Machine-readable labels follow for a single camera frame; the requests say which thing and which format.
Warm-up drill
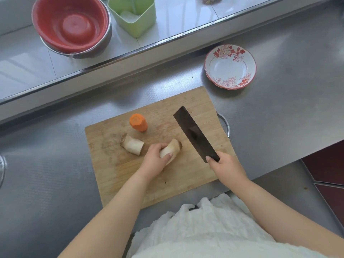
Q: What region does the person's left hand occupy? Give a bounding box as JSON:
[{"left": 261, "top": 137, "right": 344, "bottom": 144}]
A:
[{"left": 139, "top": 143, "right": 173, "bottom": 182}]

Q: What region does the stainless steel bowl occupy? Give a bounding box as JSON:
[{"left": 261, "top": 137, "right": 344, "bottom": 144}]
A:
[{"left": 39, "top": 0, "right": 113, "bottom": 59}]

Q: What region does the white plate with red flowers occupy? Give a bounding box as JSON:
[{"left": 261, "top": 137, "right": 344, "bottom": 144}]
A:
[{"left": 204, "top": 44, "right": 257, "bottom": 90}]

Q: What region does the red plastic basin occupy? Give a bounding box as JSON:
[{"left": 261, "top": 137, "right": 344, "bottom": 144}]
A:
[{"left": 31, "top": 0, "right": 110, "bottom": 54}]

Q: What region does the king oyster mushroom stem piece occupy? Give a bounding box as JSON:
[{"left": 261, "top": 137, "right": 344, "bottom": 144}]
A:
[{"left": 120, "top": 133, "right": 145, "bottom": 156}]

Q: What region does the steel ledge rail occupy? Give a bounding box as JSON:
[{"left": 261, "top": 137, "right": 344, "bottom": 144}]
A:
[{"left": 0, "top": 0, "right": 336, "bottom": 124}]

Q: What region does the person's right forearm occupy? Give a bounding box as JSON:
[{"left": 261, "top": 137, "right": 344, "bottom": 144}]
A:
[{"left": 224, "top": 176, "right": 344, "bottom": 258}]

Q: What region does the orange carrot chunk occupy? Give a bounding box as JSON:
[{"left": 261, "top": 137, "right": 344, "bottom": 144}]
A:
[{"left": 129, "top": 113, "right": 148, "bottom": 132}]

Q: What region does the light green plastic container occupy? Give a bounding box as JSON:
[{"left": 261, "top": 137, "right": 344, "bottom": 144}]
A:
[{"left": 107, "top": 0, "right": 157, "bottom": 38}]

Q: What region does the dark steel cleaver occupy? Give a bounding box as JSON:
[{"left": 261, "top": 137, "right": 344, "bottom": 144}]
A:
[{"left": 173, "top": 106, "right": 220, "bottom": 164}]

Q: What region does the person's white garment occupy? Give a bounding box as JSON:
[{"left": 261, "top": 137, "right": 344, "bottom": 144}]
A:
[{"left": 126, "top": 193, "right": 331, "bottom": 258}]

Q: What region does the metal sink rim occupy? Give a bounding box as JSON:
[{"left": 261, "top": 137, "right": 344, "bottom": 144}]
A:
[{"left": 0, "top": 154, "right": 6, "bottom": 189}]

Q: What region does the person's right hand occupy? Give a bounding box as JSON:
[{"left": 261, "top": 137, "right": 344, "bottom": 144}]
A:
[{"left": 206, "top": 151, "right": 248, "bottom": 187}]

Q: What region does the dark red cabinet front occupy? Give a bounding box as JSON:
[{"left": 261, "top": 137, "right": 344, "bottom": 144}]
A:
[{"left": 301, "top": 139, "right": 344, "bottom": 226}]

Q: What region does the person's left forearm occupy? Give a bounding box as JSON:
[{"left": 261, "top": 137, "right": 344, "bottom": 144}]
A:
[{"left": 58, "top": 172, "right": 162, "bottom": 258}]

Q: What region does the king oyster mushroom cap piece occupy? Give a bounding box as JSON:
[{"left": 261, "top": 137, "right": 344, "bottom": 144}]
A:
[{"left": 160, "top": 138, "right": 183, "bottom": 166}]

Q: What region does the wooden cutting board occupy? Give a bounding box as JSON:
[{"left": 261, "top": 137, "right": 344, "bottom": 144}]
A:
[{"left": 85, "top": 86, "right": 231, "bottom": 210}]

